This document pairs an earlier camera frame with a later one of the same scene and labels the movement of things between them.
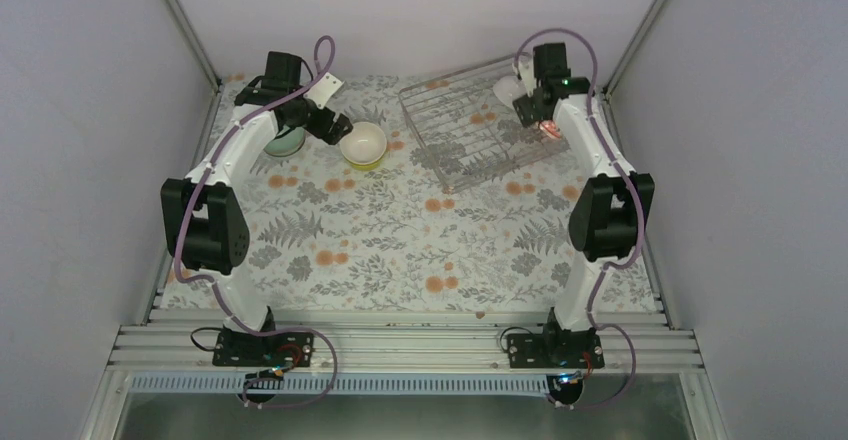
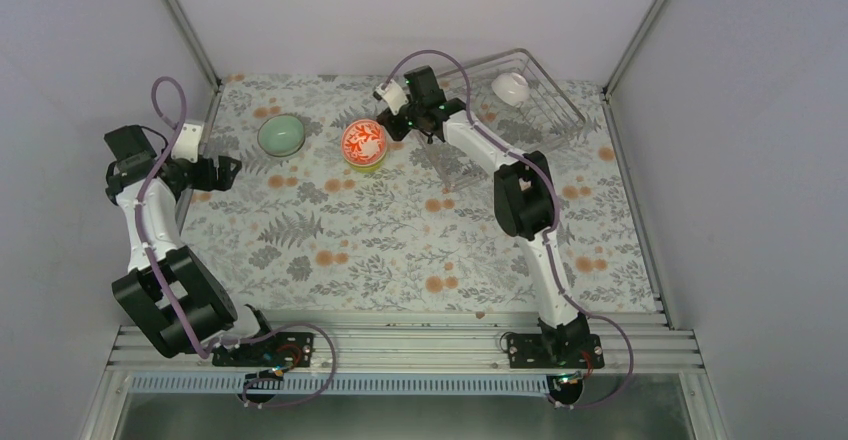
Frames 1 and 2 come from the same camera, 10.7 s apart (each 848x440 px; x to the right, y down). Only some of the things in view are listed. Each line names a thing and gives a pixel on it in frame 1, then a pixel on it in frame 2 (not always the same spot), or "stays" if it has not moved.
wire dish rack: x=468 y=133 stays
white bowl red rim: x=550 y=126 → x=364 y=142
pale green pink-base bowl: x=287 y=144 stays
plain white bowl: x=509 y=89 stays
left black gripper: x=335 y=133 → x=224 y=179
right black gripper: x=527 y=115 → x=387 y=120
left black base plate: x=247 y=349 stays
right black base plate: x=544 y=350 stays
